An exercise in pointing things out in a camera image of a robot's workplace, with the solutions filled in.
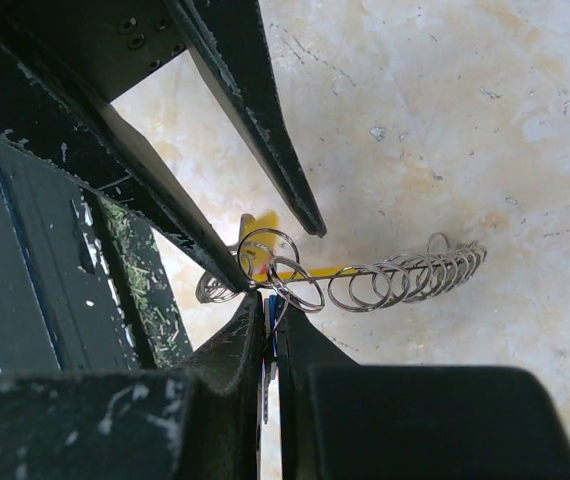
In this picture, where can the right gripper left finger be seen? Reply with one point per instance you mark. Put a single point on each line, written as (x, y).
(197, 421)

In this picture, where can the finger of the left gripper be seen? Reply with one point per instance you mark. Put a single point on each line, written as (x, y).
(227, 43)

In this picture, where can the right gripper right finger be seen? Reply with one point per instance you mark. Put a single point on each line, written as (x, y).
(343, 420)

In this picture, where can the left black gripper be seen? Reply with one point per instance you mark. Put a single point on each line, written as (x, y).
(55, 57)

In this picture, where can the blue key tag with key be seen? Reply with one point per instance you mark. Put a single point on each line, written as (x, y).
(274, 308)

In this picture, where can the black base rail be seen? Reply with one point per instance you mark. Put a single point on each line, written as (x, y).
(82, 284)

